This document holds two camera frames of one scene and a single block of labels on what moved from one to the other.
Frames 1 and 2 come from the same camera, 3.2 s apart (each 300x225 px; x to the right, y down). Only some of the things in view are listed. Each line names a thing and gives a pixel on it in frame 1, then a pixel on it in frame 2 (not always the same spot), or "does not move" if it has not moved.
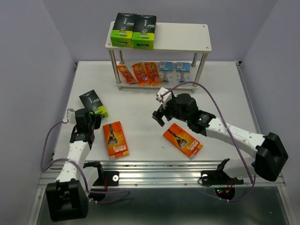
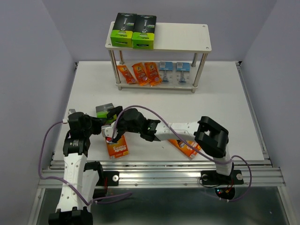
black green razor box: [91, 101] -> [101, 112]
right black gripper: [159, 114] -> [113, 111]
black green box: [145, 27] does not move
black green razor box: [121, 35] does not move
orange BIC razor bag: [153, 73] does not move
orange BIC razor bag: [141, 74] does not move
